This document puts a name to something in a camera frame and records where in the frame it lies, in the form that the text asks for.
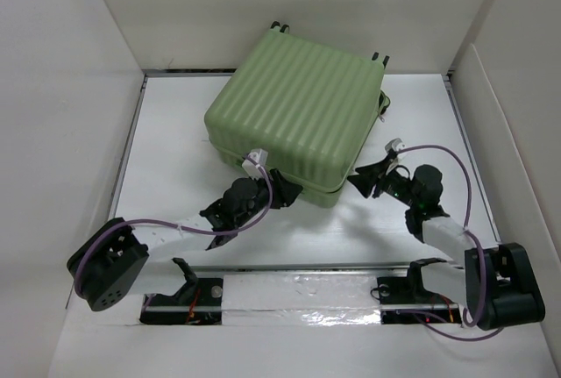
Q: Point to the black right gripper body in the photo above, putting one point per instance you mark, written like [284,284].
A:
[397,186]

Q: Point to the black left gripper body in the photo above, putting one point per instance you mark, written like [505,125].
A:
[260,201]

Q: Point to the green suitcase with blue lining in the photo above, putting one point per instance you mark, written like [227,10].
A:
[309,105]

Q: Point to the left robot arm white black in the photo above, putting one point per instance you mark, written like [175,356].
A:
[106,266]

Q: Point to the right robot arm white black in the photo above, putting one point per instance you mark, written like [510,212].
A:
[495,285]

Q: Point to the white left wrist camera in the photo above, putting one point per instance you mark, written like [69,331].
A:
[254,162]

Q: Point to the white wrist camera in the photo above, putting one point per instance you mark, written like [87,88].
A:
[254,162]
[393,148]

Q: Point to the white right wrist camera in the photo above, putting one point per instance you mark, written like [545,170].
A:
[393,148]

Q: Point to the metal base rail with foil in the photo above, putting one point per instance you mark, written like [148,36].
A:
[300,298]

